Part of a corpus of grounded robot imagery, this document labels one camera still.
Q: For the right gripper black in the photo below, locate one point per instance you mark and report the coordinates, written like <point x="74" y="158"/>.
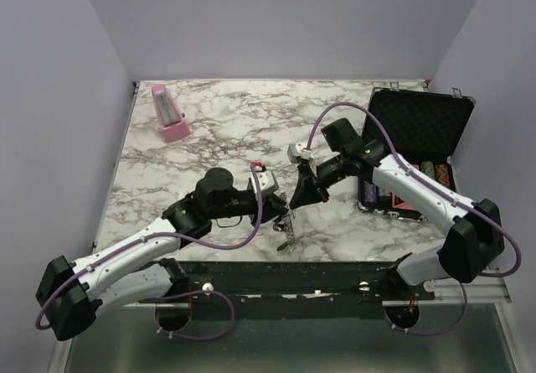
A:
<point x="310" y="189"/>

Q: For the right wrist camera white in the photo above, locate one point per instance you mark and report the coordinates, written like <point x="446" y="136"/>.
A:
<point x="299" y="153"/>

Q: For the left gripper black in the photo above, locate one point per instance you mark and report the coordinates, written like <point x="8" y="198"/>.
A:
<point x="272" y="207"/>

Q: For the aluminium rail frame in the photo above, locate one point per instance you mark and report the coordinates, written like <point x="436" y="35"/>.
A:
<point x="463" y="329"/>

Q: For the grey poker chip stack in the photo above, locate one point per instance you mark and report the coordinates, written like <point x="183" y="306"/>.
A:
<point x="383" y="195"/>

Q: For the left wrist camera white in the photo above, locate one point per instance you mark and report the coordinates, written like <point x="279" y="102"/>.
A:
<point x="265" y="180"/>

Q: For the orange poker chip stack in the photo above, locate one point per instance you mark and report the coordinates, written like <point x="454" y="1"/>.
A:
<point x="442" y="175"/>

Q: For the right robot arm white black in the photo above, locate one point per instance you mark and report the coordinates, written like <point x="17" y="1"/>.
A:
<point x="471" y="229"/>

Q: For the green poker chip stack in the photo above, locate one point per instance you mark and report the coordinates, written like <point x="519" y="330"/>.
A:
<point x="427" y="167"/>

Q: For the purple poker chip stack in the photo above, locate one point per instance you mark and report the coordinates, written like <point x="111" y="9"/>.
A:
<point x="370" y="196"/>

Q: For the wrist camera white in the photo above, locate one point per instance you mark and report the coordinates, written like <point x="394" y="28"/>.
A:
<point x="265" y="180"/>
<point x="299" y="153"/>

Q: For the metal disc with key rings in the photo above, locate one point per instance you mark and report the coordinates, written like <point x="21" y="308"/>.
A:
<point x="285" y="224"/>

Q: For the black foam-lined case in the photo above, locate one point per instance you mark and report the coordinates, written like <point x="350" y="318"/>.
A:
<point x="423" y="126"/>

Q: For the pink warning card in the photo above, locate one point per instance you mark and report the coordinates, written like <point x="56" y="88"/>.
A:
<point x="399" y="204"/>

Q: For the black mounting base plate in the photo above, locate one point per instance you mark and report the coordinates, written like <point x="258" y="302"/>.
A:
<point x="285" y="290"/>

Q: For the pink metronome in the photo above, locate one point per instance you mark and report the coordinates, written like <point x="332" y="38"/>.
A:
<point x="173" y="126"/>

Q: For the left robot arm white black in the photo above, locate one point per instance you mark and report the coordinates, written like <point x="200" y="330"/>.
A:
<point x="72" y="294"/>

